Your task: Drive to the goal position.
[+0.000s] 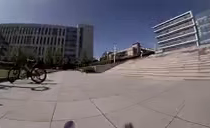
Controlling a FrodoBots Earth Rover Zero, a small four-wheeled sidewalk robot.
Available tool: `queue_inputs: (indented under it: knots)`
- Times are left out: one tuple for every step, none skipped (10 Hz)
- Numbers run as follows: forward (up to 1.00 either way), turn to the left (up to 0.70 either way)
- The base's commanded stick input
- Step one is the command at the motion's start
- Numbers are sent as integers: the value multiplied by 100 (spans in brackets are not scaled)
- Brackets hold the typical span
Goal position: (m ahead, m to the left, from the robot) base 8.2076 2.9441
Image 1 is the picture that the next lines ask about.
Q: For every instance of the pale lamp pole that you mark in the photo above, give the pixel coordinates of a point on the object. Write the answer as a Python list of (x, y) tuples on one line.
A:
[(114, 55)]

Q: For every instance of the low tan building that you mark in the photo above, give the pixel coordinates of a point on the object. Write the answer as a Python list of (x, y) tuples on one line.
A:
[(128, 53)]

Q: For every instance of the grey concrete slab plaza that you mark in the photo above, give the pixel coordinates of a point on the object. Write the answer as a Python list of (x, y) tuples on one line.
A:
[(103, 100)]

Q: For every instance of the row of trees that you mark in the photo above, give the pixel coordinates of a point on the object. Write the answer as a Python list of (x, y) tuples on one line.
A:
[(48, 57)]

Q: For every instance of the robot's own part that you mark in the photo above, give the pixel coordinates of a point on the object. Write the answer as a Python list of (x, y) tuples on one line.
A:
[(128, 125), (70, 125)]

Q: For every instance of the wide concrete steps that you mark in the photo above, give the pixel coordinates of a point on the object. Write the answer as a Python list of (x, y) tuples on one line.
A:
[(173, 66)]

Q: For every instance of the black bicycle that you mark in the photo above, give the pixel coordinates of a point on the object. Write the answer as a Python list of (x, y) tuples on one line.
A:
[(33, 74)]

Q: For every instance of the large glass office building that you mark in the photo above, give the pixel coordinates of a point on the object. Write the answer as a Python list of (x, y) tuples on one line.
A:
[(36, 40)]

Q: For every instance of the white striped building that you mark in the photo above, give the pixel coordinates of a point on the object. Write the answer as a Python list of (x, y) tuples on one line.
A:
[(179, 31)]

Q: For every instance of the low concrete wall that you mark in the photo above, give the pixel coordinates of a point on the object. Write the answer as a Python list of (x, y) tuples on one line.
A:
[(103, 67)]

